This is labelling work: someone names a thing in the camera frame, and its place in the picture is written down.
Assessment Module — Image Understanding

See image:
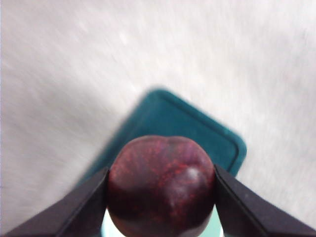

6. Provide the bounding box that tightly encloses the teal ceramic bowl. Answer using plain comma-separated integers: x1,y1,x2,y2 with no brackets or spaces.
100,207,225,237

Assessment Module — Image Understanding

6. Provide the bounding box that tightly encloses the dark purple plum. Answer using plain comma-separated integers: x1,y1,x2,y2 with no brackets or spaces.
106,135,216,237

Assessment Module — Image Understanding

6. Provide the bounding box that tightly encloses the dark green rectangular tray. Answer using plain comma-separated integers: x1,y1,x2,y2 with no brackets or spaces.
79,86,247,183

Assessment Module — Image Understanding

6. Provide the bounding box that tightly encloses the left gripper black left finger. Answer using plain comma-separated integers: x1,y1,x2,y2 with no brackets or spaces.
3,166,111,237

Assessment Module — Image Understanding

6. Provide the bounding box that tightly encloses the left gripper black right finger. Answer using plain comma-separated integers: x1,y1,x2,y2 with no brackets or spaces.
213,164,316,237

